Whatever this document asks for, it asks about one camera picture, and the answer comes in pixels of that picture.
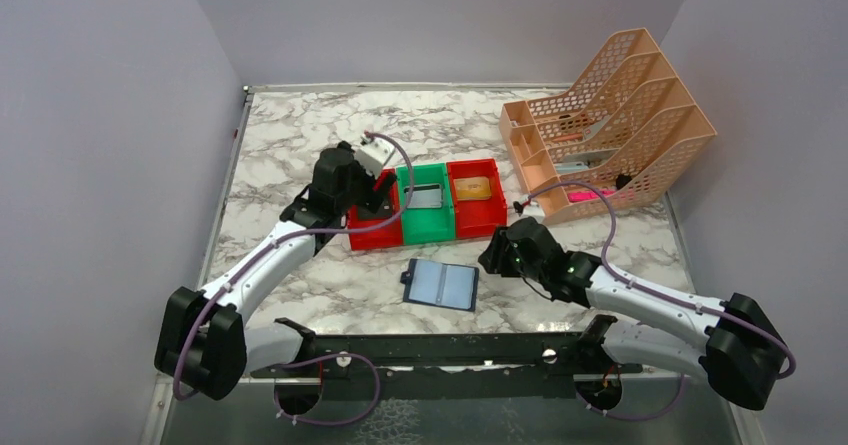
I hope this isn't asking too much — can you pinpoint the red bin with gold card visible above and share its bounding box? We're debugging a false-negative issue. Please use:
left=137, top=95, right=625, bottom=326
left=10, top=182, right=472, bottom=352
left=447, top=158, right=507, bottom=239

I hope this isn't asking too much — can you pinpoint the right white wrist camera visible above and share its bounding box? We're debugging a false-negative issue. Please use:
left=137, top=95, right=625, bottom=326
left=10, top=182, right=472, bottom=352
left=513, top=199, right=546, bottom=223

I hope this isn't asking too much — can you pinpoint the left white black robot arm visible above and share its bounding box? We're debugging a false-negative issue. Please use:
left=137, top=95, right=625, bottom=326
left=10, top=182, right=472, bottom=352
left=154, top=133, right=402, bottom=400

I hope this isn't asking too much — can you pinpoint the silver gray item in organizer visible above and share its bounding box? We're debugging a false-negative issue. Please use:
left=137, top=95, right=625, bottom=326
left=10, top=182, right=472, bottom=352
left=554, top=149, right=616, bottom=175

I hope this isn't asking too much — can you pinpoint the pink highlighter marker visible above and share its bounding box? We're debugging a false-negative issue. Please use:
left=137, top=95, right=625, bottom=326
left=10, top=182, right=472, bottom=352
left=566, top=190, right=600, bottom=203

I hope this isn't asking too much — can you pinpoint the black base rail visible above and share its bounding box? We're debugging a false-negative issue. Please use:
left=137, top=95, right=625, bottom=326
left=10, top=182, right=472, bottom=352
left=252, top=315, right=616, bottom=400

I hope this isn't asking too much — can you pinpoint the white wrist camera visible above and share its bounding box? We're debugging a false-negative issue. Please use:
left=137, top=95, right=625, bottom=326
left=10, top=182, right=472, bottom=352
left=354, top=135, right=395, bottom=177
left=513, top=199, right=546, bottom=223

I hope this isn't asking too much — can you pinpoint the red bin with black card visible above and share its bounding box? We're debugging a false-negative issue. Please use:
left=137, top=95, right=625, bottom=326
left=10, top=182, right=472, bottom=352
left=347, top=168, right=404, bottom=252

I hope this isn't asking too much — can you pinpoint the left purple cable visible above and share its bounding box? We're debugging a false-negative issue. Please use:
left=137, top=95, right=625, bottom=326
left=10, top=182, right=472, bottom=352
left=172, top=131, right=417, bottom=402

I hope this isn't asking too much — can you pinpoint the black clip in organizer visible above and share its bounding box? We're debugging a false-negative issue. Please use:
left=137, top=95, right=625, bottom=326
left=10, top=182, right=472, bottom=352
left=615, top=174, right=632, bottom=190

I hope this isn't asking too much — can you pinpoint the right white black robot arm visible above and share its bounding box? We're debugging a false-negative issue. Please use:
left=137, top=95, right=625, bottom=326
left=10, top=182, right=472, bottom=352
left=478, top=218, right=792, bottom=411

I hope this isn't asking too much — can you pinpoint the navy blue card holder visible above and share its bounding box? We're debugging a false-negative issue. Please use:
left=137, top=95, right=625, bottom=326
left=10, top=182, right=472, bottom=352
left=399, top=259, right=480, bottom=312

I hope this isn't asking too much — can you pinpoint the peach plastic file organizer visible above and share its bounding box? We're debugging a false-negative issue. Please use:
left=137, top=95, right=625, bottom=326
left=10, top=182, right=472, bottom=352
left=499, top=28, right=717, bottom=224

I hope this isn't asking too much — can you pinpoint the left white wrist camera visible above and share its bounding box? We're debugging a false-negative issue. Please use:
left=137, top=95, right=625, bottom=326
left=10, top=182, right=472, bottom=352
left=354, top=135, right=395, bottom=177

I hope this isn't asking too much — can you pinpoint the green plastic bin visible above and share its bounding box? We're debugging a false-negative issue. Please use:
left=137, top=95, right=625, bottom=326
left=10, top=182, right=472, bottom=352
left=396, top=163, right=457, bottom=245

